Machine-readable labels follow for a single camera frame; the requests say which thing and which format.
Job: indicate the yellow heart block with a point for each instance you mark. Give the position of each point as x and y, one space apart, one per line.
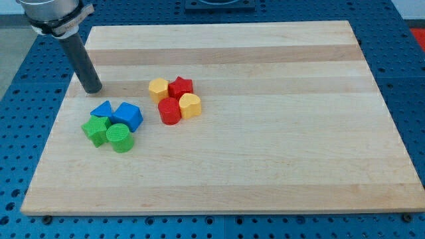
190 105

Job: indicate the red cylinder block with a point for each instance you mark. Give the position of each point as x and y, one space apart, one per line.
169 111

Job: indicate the red star block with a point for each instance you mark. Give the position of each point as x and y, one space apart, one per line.
180 86

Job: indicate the light wooden board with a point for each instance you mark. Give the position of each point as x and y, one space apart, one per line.
293 122

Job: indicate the yellow hexagon block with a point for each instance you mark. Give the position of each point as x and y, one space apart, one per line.
158 89

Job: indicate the blue cube block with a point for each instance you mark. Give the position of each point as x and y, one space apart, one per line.
129 115

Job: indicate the green cylinder block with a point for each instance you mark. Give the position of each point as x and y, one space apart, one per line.
120 137

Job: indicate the blue triangle block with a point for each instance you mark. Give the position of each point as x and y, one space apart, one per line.
103 110

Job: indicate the green star block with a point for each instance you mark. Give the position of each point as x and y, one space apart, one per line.
95 129

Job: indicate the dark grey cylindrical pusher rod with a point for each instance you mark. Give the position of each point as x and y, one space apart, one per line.
81 63

